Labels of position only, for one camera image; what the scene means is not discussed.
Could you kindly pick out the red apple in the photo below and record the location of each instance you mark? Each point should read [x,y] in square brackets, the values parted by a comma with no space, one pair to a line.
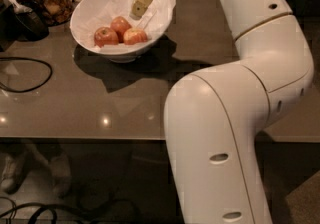
[120,25]
[105,36]
[134,35]

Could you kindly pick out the white shoe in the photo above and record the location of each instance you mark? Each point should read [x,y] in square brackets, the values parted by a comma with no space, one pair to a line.
[13,172]
[61,174]

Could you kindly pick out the black appliance with silver handle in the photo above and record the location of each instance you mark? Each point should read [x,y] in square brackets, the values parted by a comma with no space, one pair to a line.
[27,22]

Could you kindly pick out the white paper napkin in bowl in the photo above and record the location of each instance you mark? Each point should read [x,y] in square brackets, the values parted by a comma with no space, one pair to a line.
[116,1]

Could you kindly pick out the white ceramic bowl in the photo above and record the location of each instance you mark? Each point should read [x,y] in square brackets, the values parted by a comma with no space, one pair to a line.
[100,8]

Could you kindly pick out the white shoe right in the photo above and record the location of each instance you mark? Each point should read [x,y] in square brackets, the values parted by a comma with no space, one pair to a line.
[61,174]

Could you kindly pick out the white shoe left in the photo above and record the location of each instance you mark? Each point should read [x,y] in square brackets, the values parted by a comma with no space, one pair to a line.
[13,172]

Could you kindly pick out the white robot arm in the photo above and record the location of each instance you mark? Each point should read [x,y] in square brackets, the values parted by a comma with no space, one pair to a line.
[211,116]

